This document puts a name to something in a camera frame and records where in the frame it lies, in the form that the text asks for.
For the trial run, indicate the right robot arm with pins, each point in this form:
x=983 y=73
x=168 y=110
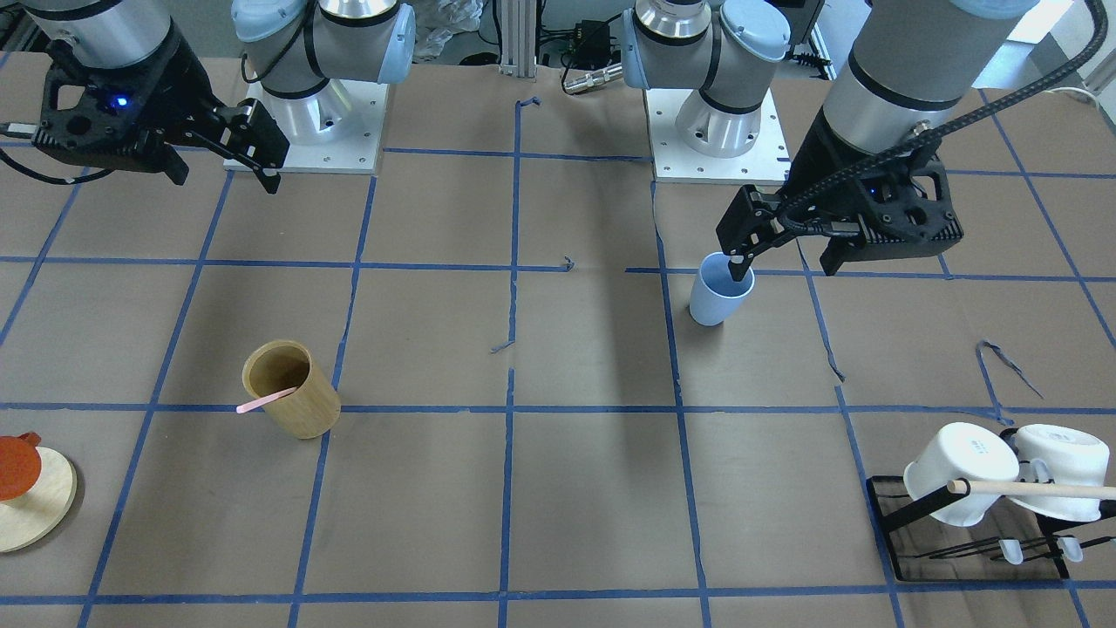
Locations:
x=291 y=49

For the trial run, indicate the pink chopstick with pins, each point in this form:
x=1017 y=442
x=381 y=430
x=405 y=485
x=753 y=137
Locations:
x=256 y=403

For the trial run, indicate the bamboo cylinder holder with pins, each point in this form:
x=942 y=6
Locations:
x=313 y=406

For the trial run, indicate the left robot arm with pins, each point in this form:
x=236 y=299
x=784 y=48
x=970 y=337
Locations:
x=911 y=63

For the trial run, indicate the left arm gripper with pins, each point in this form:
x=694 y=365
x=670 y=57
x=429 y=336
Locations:
x=817 y=159

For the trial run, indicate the aluminium frame post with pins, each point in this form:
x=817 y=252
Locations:
x=518 y=38

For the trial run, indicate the black wire cup rack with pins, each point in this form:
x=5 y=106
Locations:
x=970 y=531

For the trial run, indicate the light blue plastic cup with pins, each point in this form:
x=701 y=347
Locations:
x=715 y=294

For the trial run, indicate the wooden mug tree stand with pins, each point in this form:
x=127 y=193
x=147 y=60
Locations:
x=28 y=518

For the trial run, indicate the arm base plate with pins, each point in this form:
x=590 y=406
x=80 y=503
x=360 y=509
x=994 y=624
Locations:
x=336 y=131
x=693 y=143

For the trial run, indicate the white cup on rack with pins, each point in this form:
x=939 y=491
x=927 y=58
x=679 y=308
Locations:
x=960 y=451
x=1065 y=456

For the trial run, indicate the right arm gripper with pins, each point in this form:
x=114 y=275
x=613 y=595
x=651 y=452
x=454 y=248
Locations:
x=180 y=85

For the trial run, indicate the orange mug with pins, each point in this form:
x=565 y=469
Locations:
x=21 y=464

